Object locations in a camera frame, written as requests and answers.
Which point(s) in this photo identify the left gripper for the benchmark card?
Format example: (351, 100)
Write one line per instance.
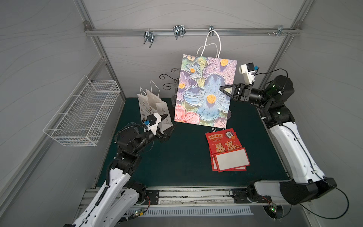
(160, 133)

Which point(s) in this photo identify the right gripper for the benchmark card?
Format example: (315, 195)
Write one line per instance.
(244, 92)

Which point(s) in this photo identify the floral print paper bag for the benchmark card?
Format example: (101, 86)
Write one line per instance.
(199, 100)

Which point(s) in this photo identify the red RICH paper bag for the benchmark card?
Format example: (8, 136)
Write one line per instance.
(214, 167)

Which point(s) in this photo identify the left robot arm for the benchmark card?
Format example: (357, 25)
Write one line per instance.
(108, 207)

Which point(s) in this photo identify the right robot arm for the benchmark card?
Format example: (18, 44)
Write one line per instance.
(306, 180)

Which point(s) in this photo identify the white printed paper bag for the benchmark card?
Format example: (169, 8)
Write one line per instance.
(150, 103)

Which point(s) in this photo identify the green felt table mat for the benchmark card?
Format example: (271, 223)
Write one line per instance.
(184, 159)

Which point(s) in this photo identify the black metal cup tree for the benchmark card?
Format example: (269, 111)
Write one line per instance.
(170, 81)

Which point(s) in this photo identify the metal hook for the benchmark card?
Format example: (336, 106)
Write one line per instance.
(149, 36)
(211, 30)
(179, 31)
(279, 32)

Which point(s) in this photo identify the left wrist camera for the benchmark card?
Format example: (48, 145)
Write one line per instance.
(153, 120)

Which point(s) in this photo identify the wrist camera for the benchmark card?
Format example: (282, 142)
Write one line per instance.
(153, 120)
(248, 72)

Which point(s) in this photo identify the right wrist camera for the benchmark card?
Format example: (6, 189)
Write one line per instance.
(248, 72)

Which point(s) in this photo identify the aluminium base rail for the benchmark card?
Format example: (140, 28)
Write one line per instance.
(206, 196)

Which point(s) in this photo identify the aluminium top rail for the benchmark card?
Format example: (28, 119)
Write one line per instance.
(190, 32)

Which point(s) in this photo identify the slotted cable duct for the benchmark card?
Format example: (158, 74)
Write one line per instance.
(201, 211)

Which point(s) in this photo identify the white wire wall basket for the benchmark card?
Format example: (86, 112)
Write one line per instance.
(81, 119)

